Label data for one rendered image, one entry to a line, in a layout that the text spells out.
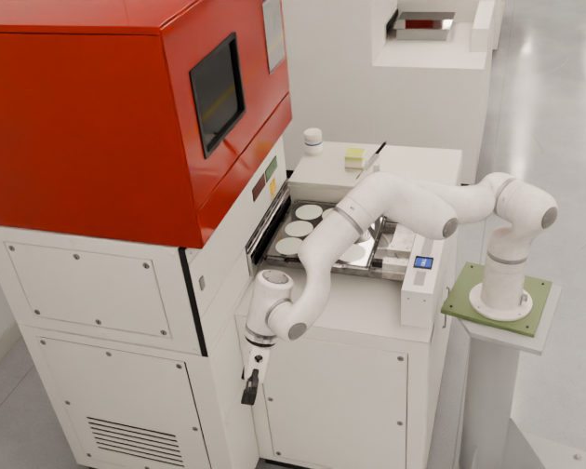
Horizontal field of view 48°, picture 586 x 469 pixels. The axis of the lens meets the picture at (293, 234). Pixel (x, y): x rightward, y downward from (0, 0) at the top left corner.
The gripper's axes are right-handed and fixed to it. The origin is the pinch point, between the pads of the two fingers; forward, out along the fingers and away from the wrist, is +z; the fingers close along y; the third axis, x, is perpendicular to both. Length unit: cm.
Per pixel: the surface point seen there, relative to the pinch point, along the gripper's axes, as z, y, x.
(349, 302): 2, 53, -34
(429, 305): -12, 36, -52
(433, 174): -31, 101, -65
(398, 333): 0, 36, -47
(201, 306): 0.5, 34.2, 13.5
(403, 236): -14, 76, -52
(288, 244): -4, 77, -14
